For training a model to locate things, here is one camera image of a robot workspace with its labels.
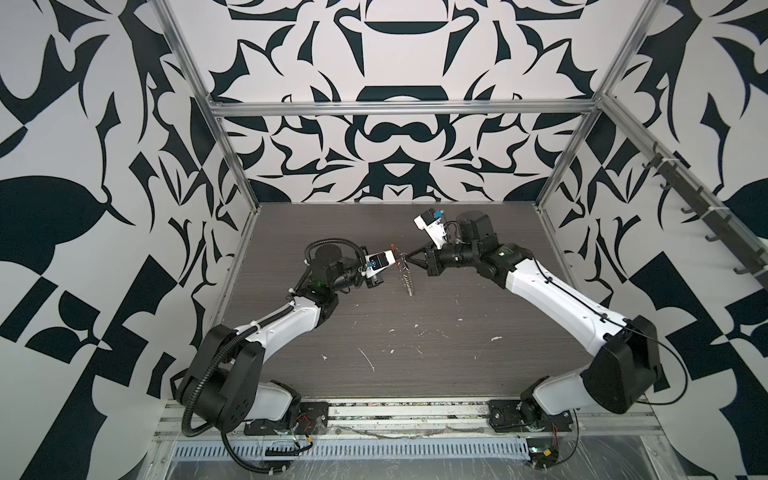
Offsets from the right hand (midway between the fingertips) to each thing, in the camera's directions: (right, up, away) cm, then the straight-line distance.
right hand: (409, 255), depth 74 cm
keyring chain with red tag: (-2, -2, +1) cm, 3 cm away
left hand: (-3, +2, +1) cm, 4 cm away
